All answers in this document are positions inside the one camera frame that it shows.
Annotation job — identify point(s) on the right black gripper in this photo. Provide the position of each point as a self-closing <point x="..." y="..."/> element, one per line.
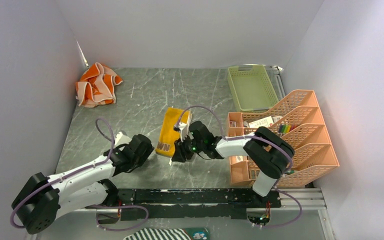
<point x="181" y="154"/>

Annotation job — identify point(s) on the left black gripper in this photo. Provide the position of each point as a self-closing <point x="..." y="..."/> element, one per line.
<point x="148" y="151"/>

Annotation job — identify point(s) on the brown yellow bear towel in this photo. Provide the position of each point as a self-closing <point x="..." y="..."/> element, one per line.
<point x="166" y="143"/>

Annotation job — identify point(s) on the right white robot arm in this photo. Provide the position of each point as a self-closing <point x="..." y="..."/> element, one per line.
<point x="271" y="154"/>

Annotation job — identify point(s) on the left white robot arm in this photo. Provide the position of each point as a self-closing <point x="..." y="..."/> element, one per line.
<point x="43" y="199"/>

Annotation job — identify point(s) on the orange plastic compartment tray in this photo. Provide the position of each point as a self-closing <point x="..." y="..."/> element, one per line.
<point x="243" y="171"/>

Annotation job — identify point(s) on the green plastic basket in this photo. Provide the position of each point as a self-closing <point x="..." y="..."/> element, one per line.
<point x="251" y="88"/>

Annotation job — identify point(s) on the black white striped cloth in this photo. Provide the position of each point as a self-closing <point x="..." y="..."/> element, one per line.
<point x="159" y="234"/>

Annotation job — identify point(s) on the orange white crumpled towel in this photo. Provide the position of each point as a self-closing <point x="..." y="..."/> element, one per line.
<point x="96" y="86"/>

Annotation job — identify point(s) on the colourful markers set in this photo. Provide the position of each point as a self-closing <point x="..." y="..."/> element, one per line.
<point x="285" y="128"/>

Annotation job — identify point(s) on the teal cartoon card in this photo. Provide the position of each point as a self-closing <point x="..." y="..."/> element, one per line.
<point x="197" y="233"/>

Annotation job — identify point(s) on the orange plastic file organizer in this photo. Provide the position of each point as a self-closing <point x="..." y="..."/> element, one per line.
<point x="314" y="153"/>

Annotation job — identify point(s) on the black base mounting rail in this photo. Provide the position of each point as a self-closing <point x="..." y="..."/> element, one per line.
<point x="190" y="202"/>

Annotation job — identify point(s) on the aluminium frame rail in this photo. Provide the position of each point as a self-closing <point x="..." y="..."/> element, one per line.
<point x="292" y="199"/>

